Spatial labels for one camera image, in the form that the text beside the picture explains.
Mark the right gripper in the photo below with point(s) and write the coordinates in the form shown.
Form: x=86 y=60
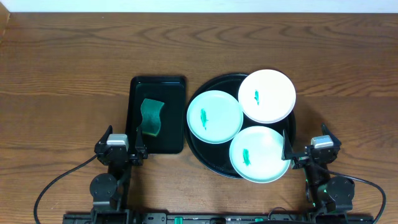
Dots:
x=301 y=160

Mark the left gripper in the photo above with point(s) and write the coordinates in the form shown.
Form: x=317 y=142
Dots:
x=121 y=154

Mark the green scrubbing sponge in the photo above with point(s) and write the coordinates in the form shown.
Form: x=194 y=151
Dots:
x=150 y=112

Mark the white plate top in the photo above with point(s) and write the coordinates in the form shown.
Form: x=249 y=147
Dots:
x=267 y=96

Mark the mint plate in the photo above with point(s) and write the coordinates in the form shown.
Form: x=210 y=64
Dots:
x=214 y=117
x=256 y=154

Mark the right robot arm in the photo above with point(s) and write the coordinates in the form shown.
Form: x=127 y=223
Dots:
x=329 y=193

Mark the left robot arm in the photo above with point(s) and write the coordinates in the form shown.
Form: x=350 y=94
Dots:
x=110 y=190

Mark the black rectangular water tray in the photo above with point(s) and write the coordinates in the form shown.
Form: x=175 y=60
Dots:
x=171 y=90

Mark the black round tray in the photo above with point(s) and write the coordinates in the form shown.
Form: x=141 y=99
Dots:
x=216 y=156

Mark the mint plate bottom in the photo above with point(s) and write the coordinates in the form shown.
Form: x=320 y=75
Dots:
x=256 y=154

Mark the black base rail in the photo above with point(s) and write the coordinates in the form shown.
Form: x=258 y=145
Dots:
x=162 y=218

